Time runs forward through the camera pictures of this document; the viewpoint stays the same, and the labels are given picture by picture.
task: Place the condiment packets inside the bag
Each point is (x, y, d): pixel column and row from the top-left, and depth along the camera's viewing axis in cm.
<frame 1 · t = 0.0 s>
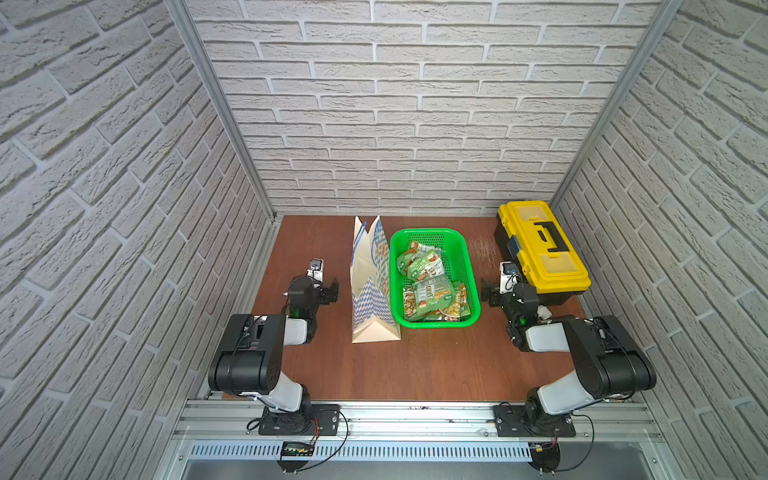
left hand: (310, 273, 94), fingers open
right hand: (502, 277, 94), fingers open
white blue checkered paper bag: (374, 313, 83), point 11 cm above the table
green plastic basket: (458, 266, 99), point 6 cm above the table
yellow black toolbox: (530, 238, 93), point 17 cm above the table
green condiment packet: (433, 293, 91), point 8 cm above the table
green condiment packet top: (421, 262, 98), point 8 cm above the table
brown food packet in basket: (455, 311, 89), point 6 cm above the table

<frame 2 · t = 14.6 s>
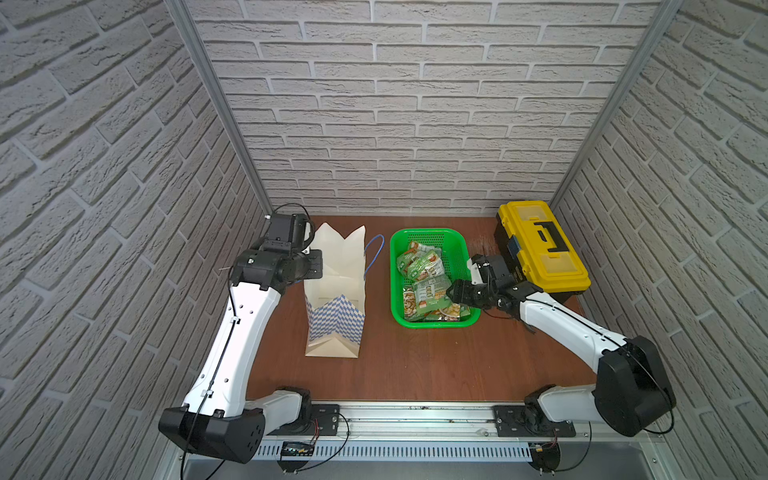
left hand: (304, 256, 73), fingers closed
right hand: (459, 292, 87), fingers open
white blue checkered paper bag: (336, 303, 68), point 26 cm above the table
the other named things where they were.

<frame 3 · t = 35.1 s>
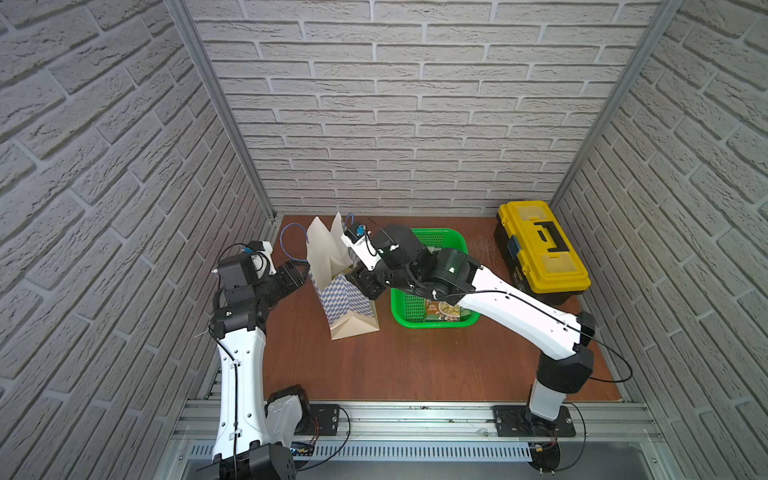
left hand: (295, 263, 74), fingers open
right hand: (358, 267, 65), fingers open
white blue checkered paper bag: (347, 302, 81), point 15 cm above the table
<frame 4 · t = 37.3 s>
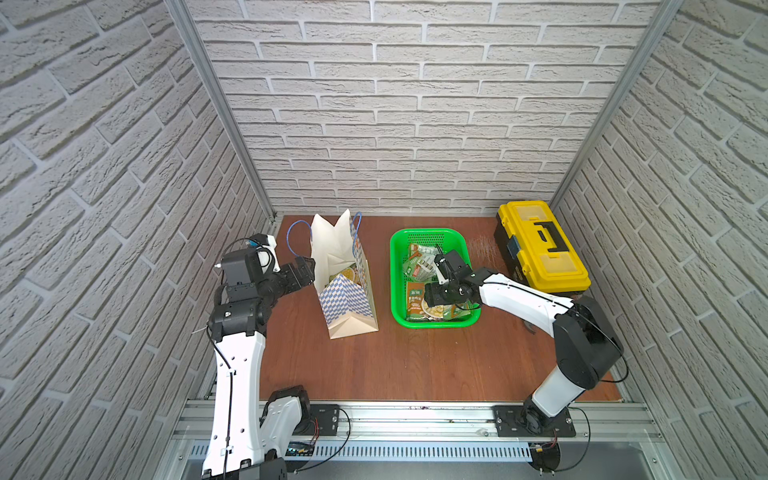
left hand: (292, 261, 72), fingers open
right hand: (438, 293, 90), fingers open
clear green condiment packet: (420, 264, 102), point 4 cm above the table
